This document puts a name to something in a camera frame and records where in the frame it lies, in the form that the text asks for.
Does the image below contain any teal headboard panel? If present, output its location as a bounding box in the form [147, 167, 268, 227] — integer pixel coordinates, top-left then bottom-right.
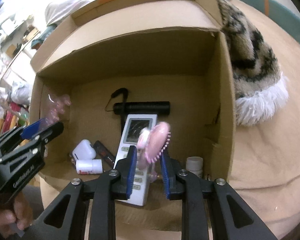
[238, 0, 300, 53]

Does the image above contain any white remote control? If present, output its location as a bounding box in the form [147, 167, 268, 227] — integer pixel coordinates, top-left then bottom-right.
[113, 114, 158, 207]

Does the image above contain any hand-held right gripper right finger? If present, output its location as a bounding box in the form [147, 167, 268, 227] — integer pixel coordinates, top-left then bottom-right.
[160, 150, 278, 240]

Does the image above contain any black device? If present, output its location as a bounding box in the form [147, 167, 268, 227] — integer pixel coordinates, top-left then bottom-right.
[93, 140, 116, 168]

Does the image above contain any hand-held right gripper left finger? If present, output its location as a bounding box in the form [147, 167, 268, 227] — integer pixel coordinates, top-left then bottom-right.
[30, 145, 138, 240]

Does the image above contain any white earbuds case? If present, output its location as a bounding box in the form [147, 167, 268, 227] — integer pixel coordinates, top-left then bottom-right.
[72, 139, 97, 160]

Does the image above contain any person's left hand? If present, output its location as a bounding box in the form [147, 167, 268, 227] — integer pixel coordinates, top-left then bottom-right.
[0, 194, 37, 238]

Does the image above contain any black flashlight with strap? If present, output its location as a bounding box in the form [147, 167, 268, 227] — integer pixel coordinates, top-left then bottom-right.
[105, 88, 170, 117]

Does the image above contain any white bottle with red label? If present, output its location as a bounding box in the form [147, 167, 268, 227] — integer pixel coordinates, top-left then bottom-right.
[75, 159, 103, 175]

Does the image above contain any pink hair brush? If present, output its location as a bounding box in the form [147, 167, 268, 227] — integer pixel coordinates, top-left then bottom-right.
[136, 121, 171, 165]

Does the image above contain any beige bed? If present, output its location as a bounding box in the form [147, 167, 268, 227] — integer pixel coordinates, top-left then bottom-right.
[225, 0, 300, 240]

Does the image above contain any white duvet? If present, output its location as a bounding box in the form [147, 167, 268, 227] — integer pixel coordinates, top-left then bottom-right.
[44, 0, 232, 27]

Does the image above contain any teal cushion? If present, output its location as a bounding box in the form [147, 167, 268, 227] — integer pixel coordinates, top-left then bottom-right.
[31, 25, 55, 49]

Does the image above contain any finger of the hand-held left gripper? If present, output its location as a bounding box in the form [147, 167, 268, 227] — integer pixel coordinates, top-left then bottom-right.
[0, 122, 65, 165]
[0, 118, 49, 153]

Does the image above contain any fluffy patterned blanket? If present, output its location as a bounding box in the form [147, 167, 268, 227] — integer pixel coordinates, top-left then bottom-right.
[215, 0, 290, 127]

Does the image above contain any brown cardboard box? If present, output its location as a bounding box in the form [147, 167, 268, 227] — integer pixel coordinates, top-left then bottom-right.
[30, 0, 237, 232]

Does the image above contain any white jar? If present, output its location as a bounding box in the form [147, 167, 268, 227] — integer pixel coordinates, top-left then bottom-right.
[186, 156, 204, 178]

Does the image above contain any grey stuffed bag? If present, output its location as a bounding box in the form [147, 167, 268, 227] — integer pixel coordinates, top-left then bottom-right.
[11, 82, 33, 105]

